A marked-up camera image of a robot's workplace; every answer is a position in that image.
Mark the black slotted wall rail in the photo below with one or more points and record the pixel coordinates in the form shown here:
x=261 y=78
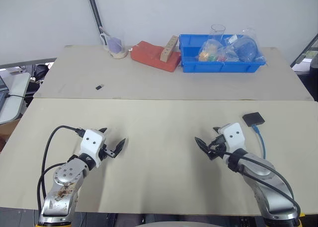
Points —
x=95 y=11

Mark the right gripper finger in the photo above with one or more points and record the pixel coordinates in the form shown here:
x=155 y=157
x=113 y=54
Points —
x=216 y=130
x=203 y=145

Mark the grey metal bar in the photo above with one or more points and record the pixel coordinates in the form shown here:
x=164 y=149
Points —
x=27 y=62

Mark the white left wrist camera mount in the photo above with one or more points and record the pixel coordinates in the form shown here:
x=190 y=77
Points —
x=92 y=142

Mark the black metal rack frame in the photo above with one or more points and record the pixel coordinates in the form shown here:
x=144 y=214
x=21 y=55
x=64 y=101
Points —
x=304 y=48

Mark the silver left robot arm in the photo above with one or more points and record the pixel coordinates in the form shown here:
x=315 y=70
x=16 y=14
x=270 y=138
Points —
x=65 y=174

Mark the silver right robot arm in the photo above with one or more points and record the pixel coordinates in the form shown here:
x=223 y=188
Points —
x=273 y=187

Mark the clear beaker with purple mask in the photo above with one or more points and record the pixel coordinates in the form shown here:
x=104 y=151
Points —
x=115 y=47

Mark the red foam brick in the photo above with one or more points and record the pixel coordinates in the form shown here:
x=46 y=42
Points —
x=149 y=55

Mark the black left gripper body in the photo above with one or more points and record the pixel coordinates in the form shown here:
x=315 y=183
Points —
x=107 y=152

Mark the clear empty glass beaker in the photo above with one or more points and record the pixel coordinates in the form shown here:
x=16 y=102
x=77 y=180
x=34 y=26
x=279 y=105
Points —
x=218 y=32

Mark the small black USB dongle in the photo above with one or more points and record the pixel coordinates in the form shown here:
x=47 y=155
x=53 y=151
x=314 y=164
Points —
x=99 y=87

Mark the grey rounded shape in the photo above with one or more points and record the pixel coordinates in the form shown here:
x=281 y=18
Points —
x=165 y=221

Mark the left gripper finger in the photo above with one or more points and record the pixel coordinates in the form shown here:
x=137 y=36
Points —
x=119 y=146
x=103 y=130

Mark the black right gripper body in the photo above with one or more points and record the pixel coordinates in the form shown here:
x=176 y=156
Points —
x=218 y=148

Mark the black equipment pile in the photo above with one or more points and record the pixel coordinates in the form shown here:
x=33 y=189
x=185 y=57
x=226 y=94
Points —
x=39 y=73

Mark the black square adapter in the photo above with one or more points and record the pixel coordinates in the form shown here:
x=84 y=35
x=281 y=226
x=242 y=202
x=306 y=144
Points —
x=253 y=119

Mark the blue plastic bin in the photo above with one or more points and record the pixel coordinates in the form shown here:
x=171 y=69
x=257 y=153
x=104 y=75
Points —
x=211 y=65

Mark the plastic bag with blue item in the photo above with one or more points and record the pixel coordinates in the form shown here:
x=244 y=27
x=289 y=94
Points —
x=247 y=48

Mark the wooden block with holes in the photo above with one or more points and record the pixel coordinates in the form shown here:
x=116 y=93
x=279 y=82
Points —
x=169 y=49

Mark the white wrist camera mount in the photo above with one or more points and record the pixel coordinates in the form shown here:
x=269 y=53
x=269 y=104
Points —
x=92 y=142
x=233 y=137

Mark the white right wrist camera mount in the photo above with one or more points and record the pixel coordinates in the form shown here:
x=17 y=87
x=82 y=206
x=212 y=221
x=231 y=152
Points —
x=233 y=137

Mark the plastic bag of colourful toys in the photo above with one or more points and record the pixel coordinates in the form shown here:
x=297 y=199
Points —
x=213 y=52

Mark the grey side table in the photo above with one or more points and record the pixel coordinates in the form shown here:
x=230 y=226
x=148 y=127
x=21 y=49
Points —
x=16 y=98

